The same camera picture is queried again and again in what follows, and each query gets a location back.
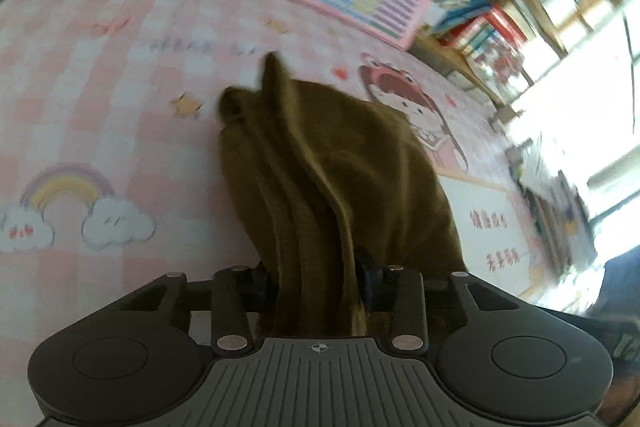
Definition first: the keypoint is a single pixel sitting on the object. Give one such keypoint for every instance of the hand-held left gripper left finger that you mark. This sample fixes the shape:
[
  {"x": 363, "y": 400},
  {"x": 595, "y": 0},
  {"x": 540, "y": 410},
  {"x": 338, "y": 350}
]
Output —
[{"x": 257, "y": 289}]

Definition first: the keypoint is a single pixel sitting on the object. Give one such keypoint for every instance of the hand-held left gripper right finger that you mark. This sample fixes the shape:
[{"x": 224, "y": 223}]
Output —
[{"x": 372, "y": 289}]

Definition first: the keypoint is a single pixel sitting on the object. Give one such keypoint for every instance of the stack of flat books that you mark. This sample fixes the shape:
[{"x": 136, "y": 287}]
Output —
[{"x": 550, "y": 197}]

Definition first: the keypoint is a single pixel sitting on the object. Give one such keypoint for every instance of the dark blue cloth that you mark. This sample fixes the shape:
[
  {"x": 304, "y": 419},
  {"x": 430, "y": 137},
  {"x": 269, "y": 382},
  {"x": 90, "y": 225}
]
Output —
[{"x": 620, "y": 307}]

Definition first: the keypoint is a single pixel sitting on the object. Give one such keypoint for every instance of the pile of assorted books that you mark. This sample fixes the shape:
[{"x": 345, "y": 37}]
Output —
[{"x": 470, "y": 22}]

